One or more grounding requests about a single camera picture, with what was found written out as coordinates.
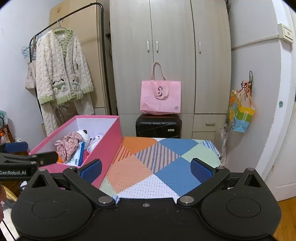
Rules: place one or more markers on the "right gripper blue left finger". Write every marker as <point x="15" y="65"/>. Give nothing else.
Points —
<point x="81" y="179"/>

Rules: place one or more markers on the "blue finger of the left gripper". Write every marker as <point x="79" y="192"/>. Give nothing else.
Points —
<point x="13" y="147"/>

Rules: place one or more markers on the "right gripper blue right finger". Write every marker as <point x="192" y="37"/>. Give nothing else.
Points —
<point x="211" y="180"/>

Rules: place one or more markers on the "blue white wipes pack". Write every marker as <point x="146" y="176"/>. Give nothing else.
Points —
<point x="77" y="157"/>

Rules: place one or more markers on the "white mesh bath puff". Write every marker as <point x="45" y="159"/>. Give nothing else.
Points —
<point x="93" y="143"/>

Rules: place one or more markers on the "pink floral cloth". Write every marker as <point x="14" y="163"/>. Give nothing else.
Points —
<point x="68" y="146"/>

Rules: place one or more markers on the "white round panda plush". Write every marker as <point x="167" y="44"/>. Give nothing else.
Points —
<point x="85" y="137"/>

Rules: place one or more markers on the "pink storage box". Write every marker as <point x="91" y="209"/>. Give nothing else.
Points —
<point x="107" y="126"/>

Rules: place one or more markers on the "black suitcase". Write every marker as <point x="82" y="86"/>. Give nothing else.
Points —
<point x="158" y="126"/>

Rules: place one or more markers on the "colourful hanging paper bag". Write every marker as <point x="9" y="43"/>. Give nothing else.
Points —
<point x="241" y="109"/>

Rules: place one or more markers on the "pink tote bag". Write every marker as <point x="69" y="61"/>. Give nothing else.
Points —
<point x="159" y="97"/>

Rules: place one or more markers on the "cream knit cardigan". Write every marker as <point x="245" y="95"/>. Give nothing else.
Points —
<point x="62" y="76"/>

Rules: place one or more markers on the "beige wooden wardrobe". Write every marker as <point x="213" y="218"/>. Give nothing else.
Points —
<point x="187" y="41"/>

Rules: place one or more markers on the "white door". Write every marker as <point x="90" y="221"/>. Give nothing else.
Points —
<point x="259" y="49"/>

